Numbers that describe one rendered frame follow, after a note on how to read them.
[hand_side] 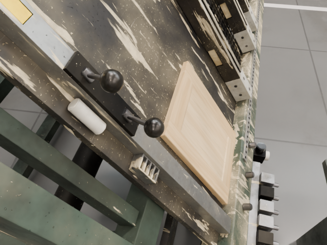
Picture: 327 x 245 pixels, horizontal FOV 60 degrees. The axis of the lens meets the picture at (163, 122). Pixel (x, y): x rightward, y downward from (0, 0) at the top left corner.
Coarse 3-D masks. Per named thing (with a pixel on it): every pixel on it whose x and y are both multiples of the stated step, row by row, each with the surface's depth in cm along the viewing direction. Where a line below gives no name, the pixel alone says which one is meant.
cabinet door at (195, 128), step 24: (192, 72) 95; (192, 96) 92; (168, 120) 78; (192, 120) 89; (216, 120) 104; (168, 144) 78; (192, 144) 87; (216, 144) 101; (192, 168) 85; (216, 168) 97; (216, 192) 94
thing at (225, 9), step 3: (222, 3) 132; (225, 3) 132; (222, 6) 133; (225, 6) 133; (222, 9) 134; (225, 9) 134; (228, 9) 134; (225, 12) 135; (228, 12) 135; (225, 15) 136; (228, 15) 136
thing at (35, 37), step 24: (24, 0) 46; (0, 24) 45; (24, 24) 45; (24, 48) 48; (48, 48) 48; (48, 72) 51; (72, 96) 55; (144, 144) 64; (168, 168) 70; (192, 192) 77; (216, 216) 86
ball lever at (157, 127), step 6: (126, 108) 59; (126, 114) 58; (132, 114) 60; (126, 120) 59; (132, 120) 57; (138, 120) 55; (150, 120) 50; (156, 120) 50; (144, 126) 51; (150, 126) 50; (156, 126) 50; (162, 126) 50; (150, 132) 50; (156, 132) 50; (162, 132) 51
